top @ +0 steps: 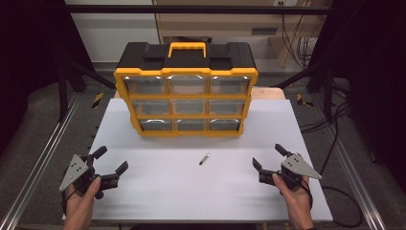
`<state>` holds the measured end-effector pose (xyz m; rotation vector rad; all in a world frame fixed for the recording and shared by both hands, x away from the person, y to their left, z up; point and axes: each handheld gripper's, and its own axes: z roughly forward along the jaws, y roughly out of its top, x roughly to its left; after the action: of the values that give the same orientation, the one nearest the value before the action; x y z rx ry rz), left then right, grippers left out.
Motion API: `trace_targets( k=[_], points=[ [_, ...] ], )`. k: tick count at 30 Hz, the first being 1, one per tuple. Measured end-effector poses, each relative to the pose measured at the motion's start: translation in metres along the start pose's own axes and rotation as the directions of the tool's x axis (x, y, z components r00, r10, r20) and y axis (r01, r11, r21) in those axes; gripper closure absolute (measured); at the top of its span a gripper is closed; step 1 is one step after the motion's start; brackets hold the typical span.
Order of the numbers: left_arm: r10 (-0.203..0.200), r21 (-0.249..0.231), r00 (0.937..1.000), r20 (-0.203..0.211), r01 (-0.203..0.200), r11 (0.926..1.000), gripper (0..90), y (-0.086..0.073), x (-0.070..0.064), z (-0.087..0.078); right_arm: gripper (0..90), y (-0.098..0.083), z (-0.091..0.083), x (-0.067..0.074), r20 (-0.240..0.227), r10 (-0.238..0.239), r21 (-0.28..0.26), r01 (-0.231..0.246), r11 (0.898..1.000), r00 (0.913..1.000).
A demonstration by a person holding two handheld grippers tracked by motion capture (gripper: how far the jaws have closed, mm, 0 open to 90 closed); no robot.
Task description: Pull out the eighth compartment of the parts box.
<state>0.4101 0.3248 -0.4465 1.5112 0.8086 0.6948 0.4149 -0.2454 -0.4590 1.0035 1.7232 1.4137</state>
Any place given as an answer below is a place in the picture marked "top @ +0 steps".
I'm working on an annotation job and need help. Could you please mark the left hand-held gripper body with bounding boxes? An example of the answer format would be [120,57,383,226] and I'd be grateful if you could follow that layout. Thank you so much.
[58,153,120,200]

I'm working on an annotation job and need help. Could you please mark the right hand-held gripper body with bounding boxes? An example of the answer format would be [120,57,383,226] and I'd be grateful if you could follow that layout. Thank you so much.
[259,152,323,192]

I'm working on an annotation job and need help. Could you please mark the yellow black organizer cabinet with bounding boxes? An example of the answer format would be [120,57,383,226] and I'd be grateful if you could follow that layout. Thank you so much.
[113,41,259,138]

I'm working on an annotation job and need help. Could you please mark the person's right hand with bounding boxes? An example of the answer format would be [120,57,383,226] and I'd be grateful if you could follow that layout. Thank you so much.
[272,172,315,221]

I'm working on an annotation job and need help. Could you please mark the person's left hand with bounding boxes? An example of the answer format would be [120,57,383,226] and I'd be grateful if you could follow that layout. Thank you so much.
[64,176,102,221]

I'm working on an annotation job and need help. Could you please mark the yellow black tape marker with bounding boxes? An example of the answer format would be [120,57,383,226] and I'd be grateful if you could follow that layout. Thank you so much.
[296,93,314,108]
[91,92,104,109]

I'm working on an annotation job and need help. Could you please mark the wooden board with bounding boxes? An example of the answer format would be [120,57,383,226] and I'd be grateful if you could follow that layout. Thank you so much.
[114,86,285,101]

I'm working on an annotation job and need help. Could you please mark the black metal stand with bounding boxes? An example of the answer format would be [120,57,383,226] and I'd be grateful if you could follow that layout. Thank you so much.
[274,60,336,123]
[56,60,117,123]

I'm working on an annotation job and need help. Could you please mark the set of clear drawers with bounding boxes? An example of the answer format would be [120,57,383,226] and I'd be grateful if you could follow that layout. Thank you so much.
[123,75,252,132]

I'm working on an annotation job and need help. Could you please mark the black curtain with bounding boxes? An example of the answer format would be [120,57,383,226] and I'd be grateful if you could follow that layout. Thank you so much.
[0,0,94,155]
[308,0,406,184]

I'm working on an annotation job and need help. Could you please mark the black horizontal bar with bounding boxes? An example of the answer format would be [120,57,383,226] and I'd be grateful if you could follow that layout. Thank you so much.
[63,4,333,15]

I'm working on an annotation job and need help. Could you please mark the right hand-held gripper cable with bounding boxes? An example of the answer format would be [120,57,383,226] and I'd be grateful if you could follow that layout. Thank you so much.
[298,175,314,212]

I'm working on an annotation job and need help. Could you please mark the hand-held gripper cable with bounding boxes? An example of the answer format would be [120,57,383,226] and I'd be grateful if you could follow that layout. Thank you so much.
[298,175,314,212]
[61,188,79,216]

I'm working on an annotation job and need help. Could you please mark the left hand-held gripper cable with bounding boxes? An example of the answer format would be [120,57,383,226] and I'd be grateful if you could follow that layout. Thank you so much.
[61,188,79,216]

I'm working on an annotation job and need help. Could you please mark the aluminium floor rail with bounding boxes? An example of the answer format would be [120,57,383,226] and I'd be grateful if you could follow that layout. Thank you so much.
[0,92,81,230]
[310,95,388,230]

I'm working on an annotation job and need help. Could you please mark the thin black floor cables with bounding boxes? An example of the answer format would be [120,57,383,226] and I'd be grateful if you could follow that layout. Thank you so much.
[300,102,351,176]

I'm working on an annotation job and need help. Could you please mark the looped black floor cable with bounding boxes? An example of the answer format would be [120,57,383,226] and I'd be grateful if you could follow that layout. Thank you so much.
[320,186,364,228]

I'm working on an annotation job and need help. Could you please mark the bundle of hanging cables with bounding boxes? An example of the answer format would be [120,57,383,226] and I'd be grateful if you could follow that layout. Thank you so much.
[281,13,320,68]

